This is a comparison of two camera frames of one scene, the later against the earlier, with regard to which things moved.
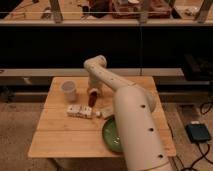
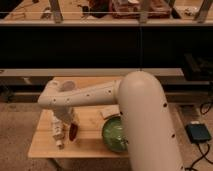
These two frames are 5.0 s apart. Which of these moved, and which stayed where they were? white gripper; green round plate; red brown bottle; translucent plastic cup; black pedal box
Moved: white gripper; red brown bottle
Stayed: green round plate; translucent plastic cup; black pedal box
